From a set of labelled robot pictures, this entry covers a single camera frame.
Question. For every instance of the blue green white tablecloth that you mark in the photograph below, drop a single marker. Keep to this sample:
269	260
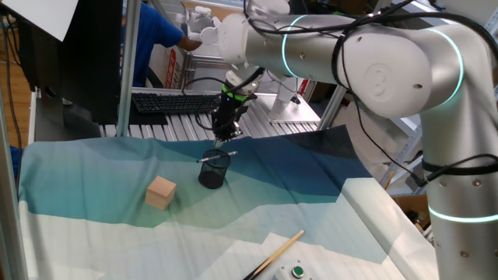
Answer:
116	249

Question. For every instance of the black keyboard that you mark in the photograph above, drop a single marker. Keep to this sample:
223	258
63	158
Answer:
175	103

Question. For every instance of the white foam packing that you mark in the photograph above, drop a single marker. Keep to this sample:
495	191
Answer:
377	163

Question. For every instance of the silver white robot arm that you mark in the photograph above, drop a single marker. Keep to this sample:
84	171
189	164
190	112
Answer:
389	74

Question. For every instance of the light wooden cube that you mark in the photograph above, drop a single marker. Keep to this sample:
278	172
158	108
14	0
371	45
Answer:
160	193

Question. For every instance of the wooden black cue stick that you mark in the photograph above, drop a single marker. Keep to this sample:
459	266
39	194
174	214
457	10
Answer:
274	255

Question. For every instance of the black computer monitor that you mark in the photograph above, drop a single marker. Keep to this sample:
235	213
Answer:
89	58

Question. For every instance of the black desk mat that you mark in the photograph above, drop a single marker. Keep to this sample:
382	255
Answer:
148	118

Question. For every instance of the white box green button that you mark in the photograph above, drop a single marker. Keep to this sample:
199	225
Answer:
292	272

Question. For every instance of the blue fabric bundle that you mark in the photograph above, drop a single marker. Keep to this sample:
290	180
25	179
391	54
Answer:
15	163

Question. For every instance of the white paper sheet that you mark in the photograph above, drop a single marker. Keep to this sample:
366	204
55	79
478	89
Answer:
43	15

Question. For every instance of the aluminium frame post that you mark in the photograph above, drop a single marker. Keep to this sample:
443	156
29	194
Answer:
9	218
128	66

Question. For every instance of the black office chair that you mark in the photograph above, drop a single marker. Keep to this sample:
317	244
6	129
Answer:
153	78

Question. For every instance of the black mesh pen holder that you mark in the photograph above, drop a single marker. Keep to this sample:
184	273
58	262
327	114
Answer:
212	177

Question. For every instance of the brown cardboard box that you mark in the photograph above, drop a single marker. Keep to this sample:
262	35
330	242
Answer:
408	202

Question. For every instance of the white carton red print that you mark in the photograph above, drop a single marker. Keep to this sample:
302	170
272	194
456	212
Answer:
161	66

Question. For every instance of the person's bare forearm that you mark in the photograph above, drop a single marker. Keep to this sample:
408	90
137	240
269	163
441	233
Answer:
188	43

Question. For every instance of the person in blue shirt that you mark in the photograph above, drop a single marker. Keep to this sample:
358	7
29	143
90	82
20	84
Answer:
155	35

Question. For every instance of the grey monitor stand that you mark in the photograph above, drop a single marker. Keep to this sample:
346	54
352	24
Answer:
70	124

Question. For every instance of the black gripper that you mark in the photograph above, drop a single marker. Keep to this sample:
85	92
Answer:
229	114

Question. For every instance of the black silver pen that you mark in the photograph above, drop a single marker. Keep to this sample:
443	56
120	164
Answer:
216	156

